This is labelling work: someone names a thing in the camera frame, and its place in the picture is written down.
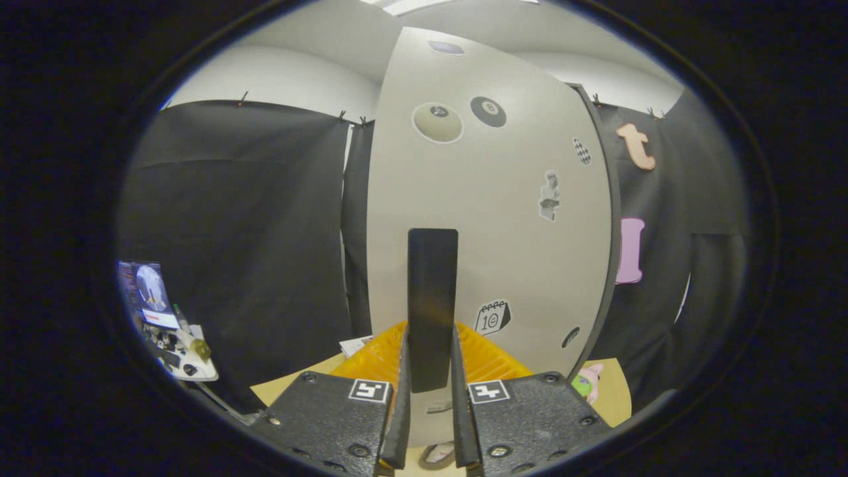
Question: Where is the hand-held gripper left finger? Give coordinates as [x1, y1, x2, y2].
[250, 321, 411, 477]

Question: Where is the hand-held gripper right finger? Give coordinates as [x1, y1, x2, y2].
[452, 323, 611, 477]

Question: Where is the brown fuzzy shoe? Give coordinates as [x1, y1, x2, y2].
[419, 443, 458, 471]

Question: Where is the grey shoe cabinet door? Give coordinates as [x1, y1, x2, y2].
[366, 26, 613, 448]

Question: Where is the grey shoe cabinet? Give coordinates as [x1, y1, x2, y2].
[568, 83, 623, 382]

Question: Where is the green and pink plush toy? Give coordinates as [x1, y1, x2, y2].
[571, 363, 605, 403]

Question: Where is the white cluttered side table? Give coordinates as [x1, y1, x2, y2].
[142, 318, 219, 382]

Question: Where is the black backdrop cloth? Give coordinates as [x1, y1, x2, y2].
[119, 86, 749, 415]

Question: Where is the computer monitor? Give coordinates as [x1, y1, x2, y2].
[118, 262, 180, 330]

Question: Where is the large ceiling light panel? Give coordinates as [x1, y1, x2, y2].
[381, 0, 458, 15]

